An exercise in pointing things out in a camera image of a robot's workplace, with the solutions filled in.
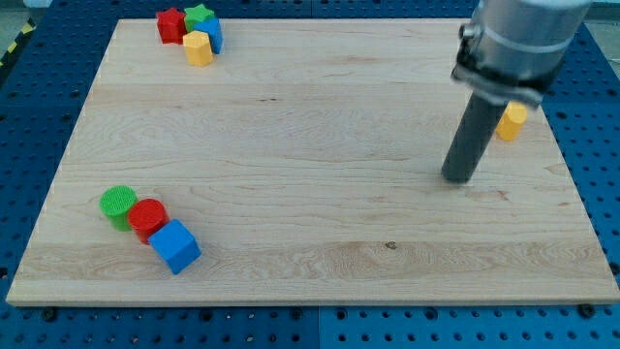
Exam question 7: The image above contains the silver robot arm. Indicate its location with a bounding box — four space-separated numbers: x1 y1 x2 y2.
451 0 592 109

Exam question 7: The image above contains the wooden board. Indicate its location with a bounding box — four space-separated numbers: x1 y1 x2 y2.
7 19 619 307

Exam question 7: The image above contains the blue cube block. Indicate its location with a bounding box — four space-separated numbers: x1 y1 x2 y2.
148 219 202 274

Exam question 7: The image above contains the yellow hexagon block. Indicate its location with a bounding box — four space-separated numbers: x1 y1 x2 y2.
183 31 214 67

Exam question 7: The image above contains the red cylinder block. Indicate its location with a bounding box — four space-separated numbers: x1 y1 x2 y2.
127 199 170 244

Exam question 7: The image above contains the blue block at top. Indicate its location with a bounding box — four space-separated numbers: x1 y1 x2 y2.
194 17 224 54

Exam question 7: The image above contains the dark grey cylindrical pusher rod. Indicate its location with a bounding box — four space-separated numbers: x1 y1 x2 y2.
441 94 507 184

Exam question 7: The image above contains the green cylinder block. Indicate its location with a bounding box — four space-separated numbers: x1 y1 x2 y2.
99 185 138 232

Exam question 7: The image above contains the green star block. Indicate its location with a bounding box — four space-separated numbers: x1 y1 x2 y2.
184 4 215 32

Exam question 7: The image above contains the red star block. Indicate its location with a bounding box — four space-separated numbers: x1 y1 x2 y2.
156 7 187 45

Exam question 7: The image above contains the yellow cylinder block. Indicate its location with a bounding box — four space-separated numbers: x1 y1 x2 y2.
495 102 528 142

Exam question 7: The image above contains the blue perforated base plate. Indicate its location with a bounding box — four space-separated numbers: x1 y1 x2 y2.
1 1 619 348

